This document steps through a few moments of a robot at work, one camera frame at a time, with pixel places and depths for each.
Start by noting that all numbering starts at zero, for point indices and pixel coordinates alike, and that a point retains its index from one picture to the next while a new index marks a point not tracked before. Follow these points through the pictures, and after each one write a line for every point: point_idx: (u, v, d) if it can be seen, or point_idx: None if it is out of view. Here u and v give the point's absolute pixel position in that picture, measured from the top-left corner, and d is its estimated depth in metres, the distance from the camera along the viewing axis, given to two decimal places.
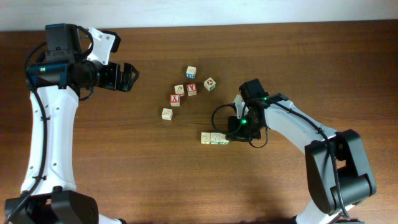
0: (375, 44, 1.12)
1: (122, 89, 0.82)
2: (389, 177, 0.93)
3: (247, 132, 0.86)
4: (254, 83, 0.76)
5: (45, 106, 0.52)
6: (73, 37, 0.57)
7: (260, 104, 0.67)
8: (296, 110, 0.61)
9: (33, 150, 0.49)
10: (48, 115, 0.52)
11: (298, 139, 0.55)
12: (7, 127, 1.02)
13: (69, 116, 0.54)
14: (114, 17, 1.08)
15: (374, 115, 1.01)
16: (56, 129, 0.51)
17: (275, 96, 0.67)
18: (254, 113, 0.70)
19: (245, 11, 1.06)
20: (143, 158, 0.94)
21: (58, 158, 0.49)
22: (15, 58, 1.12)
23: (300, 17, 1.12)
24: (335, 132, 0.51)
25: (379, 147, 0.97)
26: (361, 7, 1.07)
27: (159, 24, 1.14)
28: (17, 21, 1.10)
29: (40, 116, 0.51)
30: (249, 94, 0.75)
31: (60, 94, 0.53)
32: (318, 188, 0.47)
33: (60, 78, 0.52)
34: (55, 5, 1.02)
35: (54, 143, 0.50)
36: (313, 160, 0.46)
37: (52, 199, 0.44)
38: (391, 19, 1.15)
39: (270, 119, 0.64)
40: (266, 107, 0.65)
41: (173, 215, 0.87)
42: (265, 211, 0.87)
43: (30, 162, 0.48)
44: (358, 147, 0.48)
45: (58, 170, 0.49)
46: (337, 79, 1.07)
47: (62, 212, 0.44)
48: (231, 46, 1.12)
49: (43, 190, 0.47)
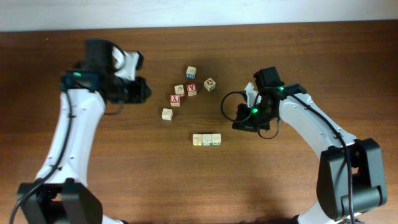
0: (375, 44, 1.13)
1: (138, 101, 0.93)
2: (389, 177, 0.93)
3: (257, 122, 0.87)
4: (269, 70, 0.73)
5: (73, 106, 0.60)
6: (108, 53, 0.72)
7: (277, 94, 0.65)
8: (314, 106, 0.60)
9: (58, 143, 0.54)
10: (74, 114, 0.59)
11: (312, 138, 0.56)
12: (5, 127, 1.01)
13: (92, 117, 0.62)
14: (114, 17, 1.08)
15: (375, 115, 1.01)
16: (81, 127, 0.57)
17: (291, 86, 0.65)
18: (268, 102, 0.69)
19: (245, 11, 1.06)
20: (143, 158, 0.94)
21: (78, 152, 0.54)
22: (16, 58, 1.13)
23: (300, 17, 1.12)
24: (353, 140, 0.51)
25: (379, 148, 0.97)
26: (362, 7, 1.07)
27: (159, 24, 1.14)
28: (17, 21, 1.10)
29: (68, 114, 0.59)
30: (265, 82, 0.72)
31: (88, 98, 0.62)
32: (327, 193, 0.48)
33: (90, 84, 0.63)
34: (55, 5, 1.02)
35: (77, 138, 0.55)
36: (328, 167, 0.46)
37: (65, 187, 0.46)
38: (392, 20, 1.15)
39: (284, 111, 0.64)
40: (282, 99, 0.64)
41: (173, 215, 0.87)
42: (265, 211, 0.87)
43: (50, 153, 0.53)
44: (377, 159, 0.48)
45: (76, 162, 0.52)
46: (337, 79, 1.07)
47: (71, 204, 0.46)
48: (231, 46, 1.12)
49: (58, 178, 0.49)
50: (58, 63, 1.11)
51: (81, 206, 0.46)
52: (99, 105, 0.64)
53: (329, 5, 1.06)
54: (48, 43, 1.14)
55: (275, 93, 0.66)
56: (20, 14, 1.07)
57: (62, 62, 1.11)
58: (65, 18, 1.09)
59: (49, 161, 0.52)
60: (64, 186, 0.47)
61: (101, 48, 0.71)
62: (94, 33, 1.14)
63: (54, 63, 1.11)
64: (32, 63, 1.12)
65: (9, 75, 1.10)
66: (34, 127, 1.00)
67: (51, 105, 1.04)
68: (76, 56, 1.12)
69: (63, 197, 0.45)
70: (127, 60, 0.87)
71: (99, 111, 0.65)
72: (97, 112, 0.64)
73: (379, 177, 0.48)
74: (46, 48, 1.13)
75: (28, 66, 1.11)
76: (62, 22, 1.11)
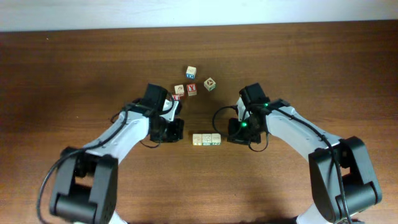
0: (374, 44, 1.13)
1: (173, 139, 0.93)
2: (389, 177, 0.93)
3: (246, 135, 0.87)
4: (255, 87, 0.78)
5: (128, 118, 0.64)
6: (163, 96, 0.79)
7: (262, 111, 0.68)
8: (299, 117, 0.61)
9: (107, 134, 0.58)
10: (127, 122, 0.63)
11: (301, 147, 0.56)
12: (9, 127, 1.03)
13: (138, 132, 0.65)
14: (114, 17, 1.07)
15: (374, 115, 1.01)
16: (130, 134, 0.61)
17: (275, 101, 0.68)
18: (256, 119, 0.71)
19: (246, 11, 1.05)
20: (143, 158, 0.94)
21: (122, 148, 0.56)
22: (18, 60, 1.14)
23: (300, 17, 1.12)
24: (338, 139, 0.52)
25: (379, 148, 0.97)
26: (362, 8, 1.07)
27: (159, 24, 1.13)
28: (16, 22, 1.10)
29: (121, 121, 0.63)
30: (250, 98, 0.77)
31: (138, 121, 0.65)
32: (321, 195, 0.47)
33: (138, 115, 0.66)
34: (53, 5, 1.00)
35: (125, 138, 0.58)
36: (318, 168, 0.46)
37: (104, 158, 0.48)
38: (392, 20, 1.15)
39: (272, 127, 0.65)
40: (268, 113, 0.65)
41: (173, 215, 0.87)
42: (265, 211, 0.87)
43: (101, 136, 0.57)
44: (363, 155, 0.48)
45: (117, 149, 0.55)
46: (337, 79, 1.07)
47: (102, 174, 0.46)
48: (231, 47, 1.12)
49: (99, 152, 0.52)
50: (60, 63, 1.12)
51: (107, 180, 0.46)
52: (144, 128, 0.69)
53: (332, 5, 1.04)
54: (49, 44, 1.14)
55: (260, 110, 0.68)
56: (17, 15, 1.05)
57: (63, 63, 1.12)
58: (64, 18, 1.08)
59: (95, 141, 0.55)
60: (102, 157, 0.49)
61: (160, 88, 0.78)
62: (94, 35, 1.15)
63: (55, 64, 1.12)
64: (33, 64, 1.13)
65: (11, 76, 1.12)
66: (37, 127, 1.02)
67: (53, 105, 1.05)
68: (76, 56, 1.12)
69: (99, 163, 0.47)
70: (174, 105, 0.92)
71: (143, 132, 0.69)
72: (142, 130, 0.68)
73: (367, 173, 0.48)
74: (47, 49, 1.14)
75: (30, 68, 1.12)
76: (62, 22, 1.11)
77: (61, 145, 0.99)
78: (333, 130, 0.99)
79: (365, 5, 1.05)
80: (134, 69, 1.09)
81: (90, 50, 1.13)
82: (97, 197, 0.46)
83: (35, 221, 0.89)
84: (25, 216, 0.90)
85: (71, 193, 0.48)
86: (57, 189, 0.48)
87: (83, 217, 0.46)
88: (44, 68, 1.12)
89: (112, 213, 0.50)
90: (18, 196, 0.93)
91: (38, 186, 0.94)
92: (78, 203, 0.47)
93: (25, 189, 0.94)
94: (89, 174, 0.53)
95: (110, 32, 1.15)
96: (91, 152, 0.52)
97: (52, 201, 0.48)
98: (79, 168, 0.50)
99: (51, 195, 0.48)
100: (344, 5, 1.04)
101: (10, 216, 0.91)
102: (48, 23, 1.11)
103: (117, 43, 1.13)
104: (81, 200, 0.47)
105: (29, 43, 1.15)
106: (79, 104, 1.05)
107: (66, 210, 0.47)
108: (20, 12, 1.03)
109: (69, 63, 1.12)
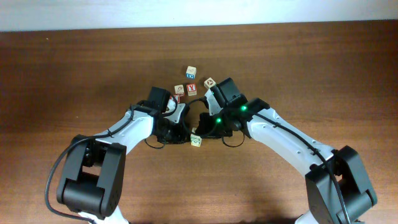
0: (374, 44, 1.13)
1: (177, 141, 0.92)
2: (389, 177, 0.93)
3: (219, 131, 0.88)
4: (227, 83, 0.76)
5: (135, 116, 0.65)
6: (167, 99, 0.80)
7: (244, 115, 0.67)
8: (283, 123, 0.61)
9: (116, 126, 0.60)
10: (134, 117, 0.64)
11: (291, 157, 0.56)
12: (9, 128, 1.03)
13: (144, 127, 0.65)
14: (114, 17, 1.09)
15: (374, 115, 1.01)
16: (137, 130, 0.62)
17: (254, 102, 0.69)
18: (235, 123, 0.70)
19: (245, 11, 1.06)
20: (143, 158, 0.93)
21: (129, 140, 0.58)
22: (18, 60, 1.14)
23: (299, 18, 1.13)
24: (331, 150, 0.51)
25: (379, 147, 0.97)
26: (359, 7, 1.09)
27: (159, 24, 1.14)
28: (18, 23, 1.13)
29: (129, 117, 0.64)
30: (225, 98, 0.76)
31: (146, 116, 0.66)
32: (323, 211, 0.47)
33: (139, 114, 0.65)
34: (55, 5, 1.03)
35: (132, 132, 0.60)
36: (317, 190, 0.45)
37: (114, 145, 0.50)
38: (390, 20, 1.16)
39: (254, 132, 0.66)
40: (249, 120, 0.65)
41: (173, 215, 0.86)
42: (265, 211, 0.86)
43: (109, 128, 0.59)
44: (357, 165, 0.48)
45: (124, 140, 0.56)
46: (336, 79, 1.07)
47: (110, 160, 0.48)
48: (232, 46, 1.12)
49: (108, 141, 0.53)
50: (60, 63, 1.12)
51: (115, 165, 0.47)
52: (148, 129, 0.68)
53: (329, 5, 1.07)
54: (49, 44, 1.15)
55: (239, 114, 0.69)
56: (20, 13, 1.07)
57: (63, 63, 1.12)
58: (66, 19, 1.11)
59: (104, 132, 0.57)
60: (112, 144, 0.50)
61: (163, 89, 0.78)
62: (94, 34, 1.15)
63: (55, 64, 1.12)
64: (33, 64, 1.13)
65: (11, 75, 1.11)
66: (36, 127, 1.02)
67: (53, 105, 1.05)
68: (77, 56, 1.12)
69: (109, 150, 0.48)
70: (176, 108, 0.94)
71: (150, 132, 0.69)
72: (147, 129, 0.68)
73: (363, 182, 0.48)
74: (47, 48, 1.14)
75: (30, 67, 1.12)
76: (63, 22, 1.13)
77: (61, 144, 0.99)
78: (333, 129, 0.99)
79: (362, 5, 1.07)
80: (135, 69, 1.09)
81: (91, 50, 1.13)
82: (106, 184, 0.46)
83: (35, 220, 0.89)
84: (25, 216, 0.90)
85: (79, 180, 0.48)
86: (66, 174, 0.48)
87: (89, 205, 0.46)
88: (45, 68, 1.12)
89: (117, 202, 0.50)
90: (18, 196, 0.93)
91: (38, 186, 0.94)
92: (86, 190, 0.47)
93: (25, 188, 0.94)
94: (97, 163, 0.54)
95: (110, 31, 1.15)
96: (101, 140, 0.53)
97: (60, 188, 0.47)
98: (88, 156, 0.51)
99: (60, 181, 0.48)
100: (341, 4, 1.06)
101: (10, 215, 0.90)
102: (50, 23, 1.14)
103: (117, 43, 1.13)
104: (88, 186, 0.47)
105: (30, 42, 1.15)
106: (79, 103, 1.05)
107: (73, 197, 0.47)
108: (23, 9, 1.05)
109: (69, 62, 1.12)
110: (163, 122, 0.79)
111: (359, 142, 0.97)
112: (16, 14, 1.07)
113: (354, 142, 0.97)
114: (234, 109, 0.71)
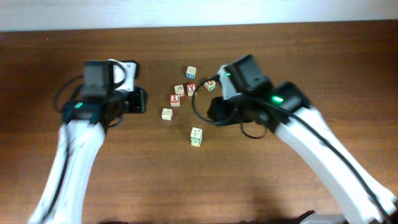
0: (373, 44, 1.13)
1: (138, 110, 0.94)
2: (389, 177, 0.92)
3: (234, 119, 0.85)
4: (249, 61, 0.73)
5: (78, 121, 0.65)
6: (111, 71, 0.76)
7: (275, 109, 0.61)
8: (331, 140, 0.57)
9: (59, 166, 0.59)
10: (76, 123, 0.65)
11: (334, 183, 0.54)
12: (7, 127, 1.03)
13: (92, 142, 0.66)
14: (114, 18, 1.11)
15: (374, 115, 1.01)
16: (96, 135, 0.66)
17: (283, 88, 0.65)
18: (262, 115, 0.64)
19: (241, 12, 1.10)
20: (143, 158, 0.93)
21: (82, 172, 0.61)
22: (17, 59, 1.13)
23: (298, 17, 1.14)
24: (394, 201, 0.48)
25: (379, 147, 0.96)
26: (356, 9, 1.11)
27: (159, 24, 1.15)
28: (20, 22, 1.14)
29: (73, 124, 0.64)
30: (247, 82, 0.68)
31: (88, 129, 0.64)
32: None
33: (91, 117, 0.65)
34: (56, 5, 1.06)
35: (80, 160, 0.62)
36: None
37: None
38: (387, 20, 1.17)
39: (283, 134, 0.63)
40: (282, 119, 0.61)
41: (173, 215, 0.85)
42: (265, 211, 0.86)
43: (51, 172, 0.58)
44: None
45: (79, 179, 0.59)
46: (336, 79, 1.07)
47: None
48: (232, 46, 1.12)
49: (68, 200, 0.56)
50: (60, 63, 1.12)
51: None
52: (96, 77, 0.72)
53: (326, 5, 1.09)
54: (50, 43, 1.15)
55: (269, 107, 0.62)
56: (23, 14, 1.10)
57: (62, 63, 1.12)
58: (66, 19, 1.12)
59: (51, 182, 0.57)
60: None
61: (100, 65, 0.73)
62: (95, 34, 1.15)
63: (55, 64, 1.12)
64: (32, 64, 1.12)
65: (11, 75, 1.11)
66: (36, 127, 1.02)
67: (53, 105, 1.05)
68: (77, 56, 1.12)
69: None
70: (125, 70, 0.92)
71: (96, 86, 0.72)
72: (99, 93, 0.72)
73: None
74: (48, 48, 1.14)
75: (29, 67, 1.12)
76: (64, 22, 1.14)
77: None
78: (333, 129, 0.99)
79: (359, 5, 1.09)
80: None
81: (90, 50, 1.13)
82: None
83: None
84: (23, 215, 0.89)
85: None
86: None
87: None
88: (44, 67, 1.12)
89: None
90: (17, 196, 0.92)
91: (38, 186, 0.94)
92: None
93: (24, 188, 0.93)
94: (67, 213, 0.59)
95: (110, 31, 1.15)
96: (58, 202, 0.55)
97: None
98: None
99: None
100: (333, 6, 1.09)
101: (9, 216, 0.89)
102: (50, 23, 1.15)
103: (118, 43, 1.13)
104: None
105: (30, 42, 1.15)
106: None
107: None
108: (25, 10, 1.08)
109: (69, 62, 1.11)
110: (111, 101, 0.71)
111: (360, 142, 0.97)
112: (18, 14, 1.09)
113: (354, 142, 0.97)
114: (260, 99, 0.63)
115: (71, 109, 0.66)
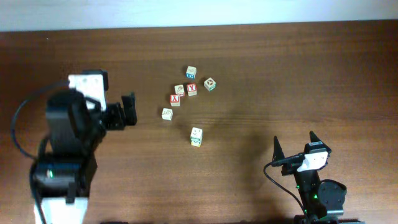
0: (371, 44, 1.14)
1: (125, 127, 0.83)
2: (395, 177, 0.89)
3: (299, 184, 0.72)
4: (337, 191, 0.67)
5: (45, 179, 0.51)
6: (80, 112, 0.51)
7: (302, 173, 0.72)
8: None
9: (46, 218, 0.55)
10: (43, 180, 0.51)
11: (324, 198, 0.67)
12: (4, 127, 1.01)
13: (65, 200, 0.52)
14: (114, 18, 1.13)
15: (375, 115, 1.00)
16: (89, 177, 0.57)
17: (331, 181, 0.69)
18: (295, 176, 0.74)
19: (240, 12, 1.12)
20: (143, 158, 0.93)
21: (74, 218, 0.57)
22: (15, 59, 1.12)
23: (298, 17, 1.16)
24: (331, 205, 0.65)
25: (381, 146, 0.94)
26: (353, 9, 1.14)
27: (160, 24, 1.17)
28: (21, 22, 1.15)
29: (41, 182, 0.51)
30: (309, 170, 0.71)
31: (65, 183, 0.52)
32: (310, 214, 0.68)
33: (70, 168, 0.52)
34: (58, 5, 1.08)
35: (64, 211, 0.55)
36: (311, 214, 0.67)
37: None
38: (384, 20, 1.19)
39: (326, 186, 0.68)
40: (301, 174, 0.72)
41: (172, 215, 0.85)
42: (265, 211, 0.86)
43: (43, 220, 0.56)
44: (334, 200, 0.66)
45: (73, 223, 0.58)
46: (336, 78, 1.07)
47: None
48: (232, 46, 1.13)
49: None
50: (58, 61, 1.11)
51: None
52: (85, 83, 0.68)
53: (323, 5, 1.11)
54: (50, 43, 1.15)
55: (300, 172, 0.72)
56: (23, 14, 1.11)
57: (61, 62, 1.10)
58: (68, 19, 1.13)
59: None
60: None
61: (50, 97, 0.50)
62: (96, 34, 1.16)
63: (53, 63, 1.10)
64: (30, 63, 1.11)
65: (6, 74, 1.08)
66: None
67: None
68: (75, 55, 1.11)
69: None
70: (91, 84, 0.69)
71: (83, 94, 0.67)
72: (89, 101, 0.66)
73: (331, 200, 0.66)
74: (47, 48, 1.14)
75: (27, 66, 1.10)
76: (65, 22, 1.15)
77: None
78: (334, 128, 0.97)
79: (356, 4, 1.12)
80: (134, 69, 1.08)
81: (89, 50, 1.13)
82: None
83: None
84: None
85: None
86: None
87: None
88: (41, 66, 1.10)
89: None
90: None
91: None
92: None
93: None
94: None
95: (111, 31, 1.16)
96: None
97: None
98: None
99: None
100: (328, 5, 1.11)
101: None
102: (51, 24, 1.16)
103: (118, 43, 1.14)
104: None
105: (30, 42, 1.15)
106: None
107: None
108: (27, 10, 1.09)
109: (68, 61, 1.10)
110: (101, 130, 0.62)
111: (362, 141, 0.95)
112: (20, 15, 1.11)
113: (354, 142, 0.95)
114: (309, 175, 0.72)
115: (38, 173, 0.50)
